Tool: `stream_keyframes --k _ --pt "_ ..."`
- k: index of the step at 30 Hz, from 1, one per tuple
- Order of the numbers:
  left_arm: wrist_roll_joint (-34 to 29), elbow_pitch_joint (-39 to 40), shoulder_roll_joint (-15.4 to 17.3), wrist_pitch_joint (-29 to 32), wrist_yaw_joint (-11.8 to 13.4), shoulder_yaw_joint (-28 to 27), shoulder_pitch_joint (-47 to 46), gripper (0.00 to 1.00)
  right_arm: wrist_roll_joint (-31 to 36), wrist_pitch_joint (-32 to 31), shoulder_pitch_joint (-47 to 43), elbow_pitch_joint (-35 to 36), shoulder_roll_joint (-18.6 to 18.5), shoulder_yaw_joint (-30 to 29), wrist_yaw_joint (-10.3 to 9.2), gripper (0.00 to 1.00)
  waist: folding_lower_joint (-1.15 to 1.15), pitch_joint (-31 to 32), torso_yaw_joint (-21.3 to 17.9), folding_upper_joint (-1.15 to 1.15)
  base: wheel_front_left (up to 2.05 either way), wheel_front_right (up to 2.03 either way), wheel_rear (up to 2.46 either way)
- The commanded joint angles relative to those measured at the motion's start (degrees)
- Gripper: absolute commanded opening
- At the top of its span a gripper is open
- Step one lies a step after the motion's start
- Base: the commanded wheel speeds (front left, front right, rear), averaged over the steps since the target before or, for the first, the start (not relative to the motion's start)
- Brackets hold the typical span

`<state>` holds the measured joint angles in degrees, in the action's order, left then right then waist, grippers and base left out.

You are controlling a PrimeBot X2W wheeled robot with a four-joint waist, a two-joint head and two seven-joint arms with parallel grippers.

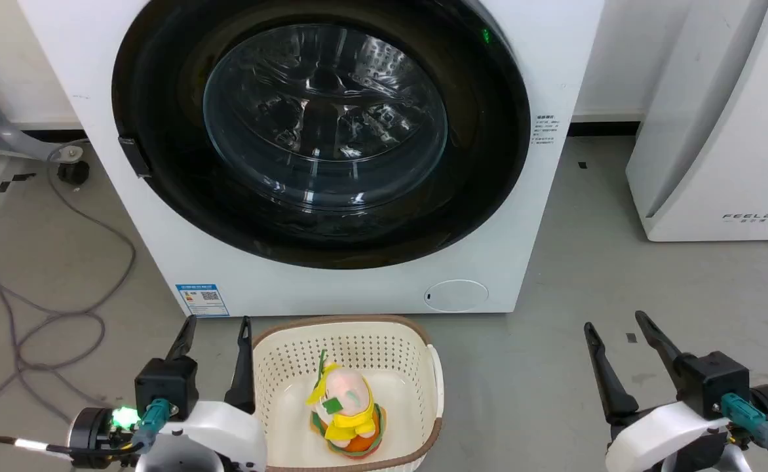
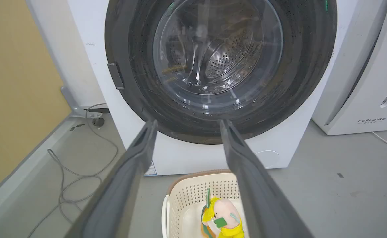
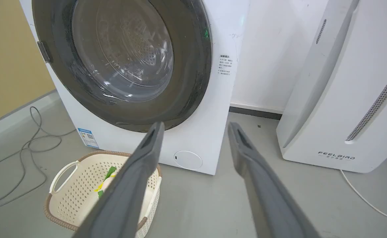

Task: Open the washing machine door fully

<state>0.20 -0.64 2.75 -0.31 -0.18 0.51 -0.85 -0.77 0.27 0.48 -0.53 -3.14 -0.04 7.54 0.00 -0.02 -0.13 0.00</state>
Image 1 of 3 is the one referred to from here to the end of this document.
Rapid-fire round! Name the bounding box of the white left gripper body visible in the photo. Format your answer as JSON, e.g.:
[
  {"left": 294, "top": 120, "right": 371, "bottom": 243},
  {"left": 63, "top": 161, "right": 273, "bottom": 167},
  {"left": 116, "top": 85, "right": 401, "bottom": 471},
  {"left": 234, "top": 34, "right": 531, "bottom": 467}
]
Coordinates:
[{"left": 134, "top": 401, "right": 268, "bottom": 472}]

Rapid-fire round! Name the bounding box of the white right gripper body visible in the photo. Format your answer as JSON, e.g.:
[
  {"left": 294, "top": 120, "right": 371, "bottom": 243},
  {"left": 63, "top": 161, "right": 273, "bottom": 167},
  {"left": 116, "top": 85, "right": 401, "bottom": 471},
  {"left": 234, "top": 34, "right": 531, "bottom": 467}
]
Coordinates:
[{"left": 605, "top": 401, "right": 733, "bottom": 472}]

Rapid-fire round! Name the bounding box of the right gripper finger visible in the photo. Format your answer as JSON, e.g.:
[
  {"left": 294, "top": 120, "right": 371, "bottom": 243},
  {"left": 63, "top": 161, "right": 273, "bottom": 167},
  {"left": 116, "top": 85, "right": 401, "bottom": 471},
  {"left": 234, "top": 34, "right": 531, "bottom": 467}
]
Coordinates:
[
  {"left": 634, "top": 311, "right": 697, "bottom": 402},
  {"left": 584, "top": 322, "right": 641, "bottom": 425}
]

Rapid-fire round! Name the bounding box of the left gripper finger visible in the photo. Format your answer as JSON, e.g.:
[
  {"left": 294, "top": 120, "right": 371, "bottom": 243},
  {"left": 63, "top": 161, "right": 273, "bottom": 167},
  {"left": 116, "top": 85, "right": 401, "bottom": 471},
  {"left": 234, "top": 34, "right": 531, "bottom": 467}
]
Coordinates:
[
  {"left": 223, "top": 316, "right": 256, "bottom": 415},
  {"left": 165, "top": 315, "right": 198, "bottom": 361}
]

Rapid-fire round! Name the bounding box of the white front-load washing machine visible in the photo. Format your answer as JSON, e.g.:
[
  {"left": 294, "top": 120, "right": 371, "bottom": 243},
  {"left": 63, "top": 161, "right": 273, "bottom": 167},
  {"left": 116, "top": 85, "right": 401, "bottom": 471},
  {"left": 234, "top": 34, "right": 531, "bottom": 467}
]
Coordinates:
[{"left": 17, "top": 0, "right": 605, "bottom": 319}]

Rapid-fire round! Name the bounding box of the round black glass washer door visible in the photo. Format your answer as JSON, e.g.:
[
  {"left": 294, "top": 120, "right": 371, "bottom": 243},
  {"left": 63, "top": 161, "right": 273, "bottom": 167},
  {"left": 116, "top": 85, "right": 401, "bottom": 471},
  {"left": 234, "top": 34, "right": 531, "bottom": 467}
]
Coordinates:
[{"left": 111, "top": 0, "right": 531, "bottom": 270}]

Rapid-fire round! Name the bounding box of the cream plastic laundry basket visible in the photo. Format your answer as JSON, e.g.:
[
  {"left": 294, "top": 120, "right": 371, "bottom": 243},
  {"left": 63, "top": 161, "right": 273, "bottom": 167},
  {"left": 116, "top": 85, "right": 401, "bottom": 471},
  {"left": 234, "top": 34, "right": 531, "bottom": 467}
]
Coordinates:
[{"left": 252, "top": 315, "right": 445, "bottom": 472}]

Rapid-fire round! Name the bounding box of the blue energy label sticker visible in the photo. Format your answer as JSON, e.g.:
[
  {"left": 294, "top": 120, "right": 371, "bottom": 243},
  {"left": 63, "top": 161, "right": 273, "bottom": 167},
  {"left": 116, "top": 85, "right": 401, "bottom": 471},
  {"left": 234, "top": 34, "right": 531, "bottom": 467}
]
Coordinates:
[{"left": 176, "top": 283, "right": 231, "bottom": 318}]

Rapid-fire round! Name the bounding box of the yellow and pink doll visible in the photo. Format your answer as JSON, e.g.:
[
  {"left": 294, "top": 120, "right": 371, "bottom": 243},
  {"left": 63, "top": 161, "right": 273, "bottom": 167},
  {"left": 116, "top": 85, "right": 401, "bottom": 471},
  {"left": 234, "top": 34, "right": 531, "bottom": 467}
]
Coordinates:
[{"left": 305, "top": 350, "right": 387, "bottom": 460}]

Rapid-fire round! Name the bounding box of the round white filter cover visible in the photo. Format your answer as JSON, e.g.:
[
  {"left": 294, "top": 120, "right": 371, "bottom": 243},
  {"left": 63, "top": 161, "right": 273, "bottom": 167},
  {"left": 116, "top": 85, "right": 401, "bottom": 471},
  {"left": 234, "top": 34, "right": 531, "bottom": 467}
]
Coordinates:
[{"left": 423, "top": 280, "right": 490, "bottom": 313}]

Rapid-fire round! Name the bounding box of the black caster wheel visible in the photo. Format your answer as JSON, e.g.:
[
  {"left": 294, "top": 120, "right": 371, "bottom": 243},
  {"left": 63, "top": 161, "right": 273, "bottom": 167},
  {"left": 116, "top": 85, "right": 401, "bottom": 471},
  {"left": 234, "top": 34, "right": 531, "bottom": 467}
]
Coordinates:
[{"left": 57, "top": 159, "right": 90, "bottom": 186}]

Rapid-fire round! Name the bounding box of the white air purifier appliance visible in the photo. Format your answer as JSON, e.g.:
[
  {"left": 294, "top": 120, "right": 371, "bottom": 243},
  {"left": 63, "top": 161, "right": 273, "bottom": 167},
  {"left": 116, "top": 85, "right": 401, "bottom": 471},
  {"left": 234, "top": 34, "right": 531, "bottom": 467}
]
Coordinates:
[{"left": 625, "top": 0, "right": 768, "bottom": 243}]

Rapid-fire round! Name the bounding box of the grey cart leg with caster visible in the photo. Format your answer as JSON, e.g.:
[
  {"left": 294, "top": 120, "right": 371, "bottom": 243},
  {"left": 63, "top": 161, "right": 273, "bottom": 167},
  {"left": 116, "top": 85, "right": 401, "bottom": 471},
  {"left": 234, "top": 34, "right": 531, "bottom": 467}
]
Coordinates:
[{"left": 0, "top": 71, "right": 85, "bottom": 163}]

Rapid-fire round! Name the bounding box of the right black cable teal plug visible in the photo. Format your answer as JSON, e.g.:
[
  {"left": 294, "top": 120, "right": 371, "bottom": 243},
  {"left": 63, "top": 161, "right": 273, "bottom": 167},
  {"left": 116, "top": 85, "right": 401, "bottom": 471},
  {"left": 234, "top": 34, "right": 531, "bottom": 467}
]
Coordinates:
[{"left": 720, "top": 392, "right": 768, "bottom": 472}]

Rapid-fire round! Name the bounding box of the black cable teal plug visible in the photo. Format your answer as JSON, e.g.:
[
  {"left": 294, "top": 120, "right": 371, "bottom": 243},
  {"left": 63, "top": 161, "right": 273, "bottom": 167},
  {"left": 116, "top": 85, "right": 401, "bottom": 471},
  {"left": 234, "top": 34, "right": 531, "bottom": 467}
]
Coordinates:
[
  {"left": 0, "top": 397, "right": 174, "bottom": 467},
  {"left": 720, "top": 392, "right": 768, "bottom": 472}
]

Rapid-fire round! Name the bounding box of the long grey floor cable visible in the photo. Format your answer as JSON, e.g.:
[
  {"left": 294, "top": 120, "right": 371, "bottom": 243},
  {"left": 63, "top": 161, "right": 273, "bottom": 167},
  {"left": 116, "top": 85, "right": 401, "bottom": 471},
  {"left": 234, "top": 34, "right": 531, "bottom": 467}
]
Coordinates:
[{"left": 16, "top": 141, "right": 138, "bottom": 407}]

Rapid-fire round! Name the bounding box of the left black cable teal plug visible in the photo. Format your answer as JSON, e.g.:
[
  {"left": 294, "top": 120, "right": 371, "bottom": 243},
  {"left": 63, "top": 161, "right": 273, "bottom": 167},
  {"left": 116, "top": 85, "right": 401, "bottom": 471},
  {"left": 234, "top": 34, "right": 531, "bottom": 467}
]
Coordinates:
[{"left": 0, "top": 397, "right": 174, "bottom": 467}]

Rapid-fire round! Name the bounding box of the black door handle latch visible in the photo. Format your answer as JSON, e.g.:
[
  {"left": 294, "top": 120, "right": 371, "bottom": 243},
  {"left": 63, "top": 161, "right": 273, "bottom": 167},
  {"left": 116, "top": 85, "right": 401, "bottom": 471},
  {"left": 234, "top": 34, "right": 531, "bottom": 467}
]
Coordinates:
[{"left": 118, "top": 136, "right": 153, "bottom": 179}]

